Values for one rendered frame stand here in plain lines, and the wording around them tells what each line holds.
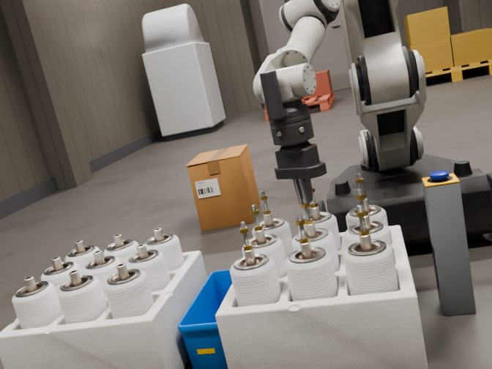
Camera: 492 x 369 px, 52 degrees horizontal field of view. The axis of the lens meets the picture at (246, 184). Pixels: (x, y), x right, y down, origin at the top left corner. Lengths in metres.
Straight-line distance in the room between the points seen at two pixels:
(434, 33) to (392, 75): 5.04
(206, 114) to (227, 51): 2.21
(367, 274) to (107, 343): 0.57
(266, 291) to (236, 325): 0.09
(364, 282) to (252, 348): 0.26
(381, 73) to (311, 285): 0.67
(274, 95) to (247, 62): 7.15
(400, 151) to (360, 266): 0.77
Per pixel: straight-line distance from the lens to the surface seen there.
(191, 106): 6.24
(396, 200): 1.54
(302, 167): 1.07
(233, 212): 2.20
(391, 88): 1.47
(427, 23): 6.48
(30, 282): 1.29
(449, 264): 1.23
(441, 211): 1.19
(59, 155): 4.52
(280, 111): 1.03
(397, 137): 1.70
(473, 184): 1.57
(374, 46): 1.49
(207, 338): 1.19
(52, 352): 1.26
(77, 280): 1.23
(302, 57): 1.13
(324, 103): 5.96
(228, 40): 8.23
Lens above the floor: 0.63
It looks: 12 degrees down
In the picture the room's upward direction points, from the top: 12 degrees counter-clockwise
